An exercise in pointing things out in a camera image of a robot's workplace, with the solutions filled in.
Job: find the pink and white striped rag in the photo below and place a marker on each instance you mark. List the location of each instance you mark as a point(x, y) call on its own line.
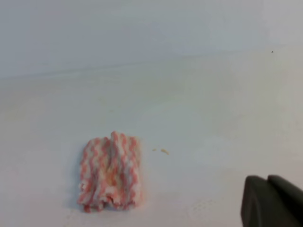
point(111, 173)

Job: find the small yellow crumbs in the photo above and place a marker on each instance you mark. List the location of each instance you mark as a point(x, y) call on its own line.
point(161, 150)

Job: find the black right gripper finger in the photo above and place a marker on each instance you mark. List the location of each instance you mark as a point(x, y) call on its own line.
point(271, 202)

